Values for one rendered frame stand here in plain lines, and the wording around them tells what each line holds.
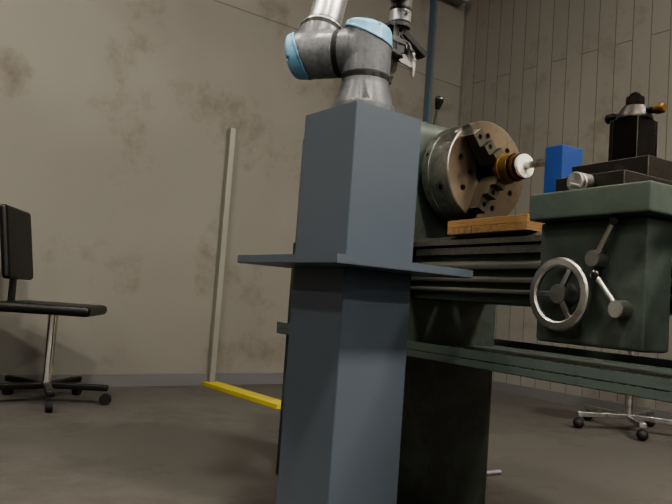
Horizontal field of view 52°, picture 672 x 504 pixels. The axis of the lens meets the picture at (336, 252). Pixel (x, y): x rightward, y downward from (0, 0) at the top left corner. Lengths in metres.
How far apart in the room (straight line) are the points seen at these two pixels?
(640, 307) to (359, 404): 0.61
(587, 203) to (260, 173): 3.87
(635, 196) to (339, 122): 0.64
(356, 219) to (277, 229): 3.70
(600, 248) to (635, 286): 0.10
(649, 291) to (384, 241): 0.56
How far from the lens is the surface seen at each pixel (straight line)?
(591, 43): 5.90
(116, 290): 4.66
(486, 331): 2.35
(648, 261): 1.45
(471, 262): 1.92
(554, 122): 5.89
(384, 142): 1.58
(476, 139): 2.09
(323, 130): 1.62
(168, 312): 4.79
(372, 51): 1.67
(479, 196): 2.09
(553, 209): 1.55
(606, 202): 1.47
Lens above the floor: 0.66
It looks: 4 degrees up
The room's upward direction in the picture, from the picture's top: 4 degrees clockwise
